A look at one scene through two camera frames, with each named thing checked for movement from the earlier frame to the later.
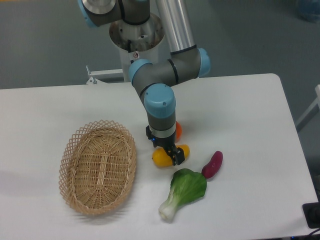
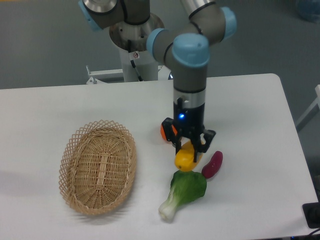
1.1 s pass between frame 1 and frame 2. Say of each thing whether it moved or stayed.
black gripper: moved
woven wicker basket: stayed
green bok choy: stayed
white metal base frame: stayed
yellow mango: moved
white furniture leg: stayed
